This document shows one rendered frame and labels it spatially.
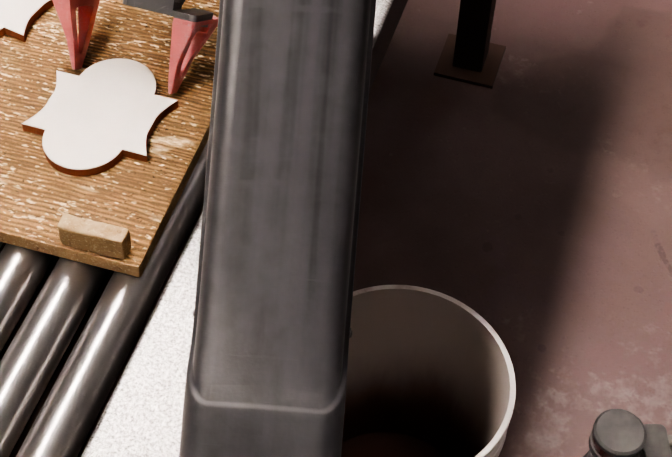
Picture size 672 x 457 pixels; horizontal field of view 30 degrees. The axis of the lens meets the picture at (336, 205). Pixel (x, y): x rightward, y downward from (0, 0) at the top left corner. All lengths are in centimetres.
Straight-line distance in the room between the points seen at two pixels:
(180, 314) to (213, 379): 60
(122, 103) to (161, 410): 30
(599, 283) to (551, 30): 64
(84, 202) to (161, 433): 23
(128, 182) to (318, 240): 68
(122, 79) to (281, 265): 75
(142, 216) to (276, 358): 65
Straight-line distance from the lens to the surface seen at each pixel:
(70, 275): 107
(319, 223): 43
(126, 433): 99
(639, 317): 221
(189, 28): 112
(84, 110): 115
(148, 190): 109
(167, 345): 102
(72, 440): 99
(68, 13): 117
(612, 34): 266
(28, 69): 121
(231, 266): 44
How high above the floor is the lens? 177
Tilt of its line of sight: 51 degrees down
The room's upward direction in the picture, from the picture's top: 1 degrees clockwise
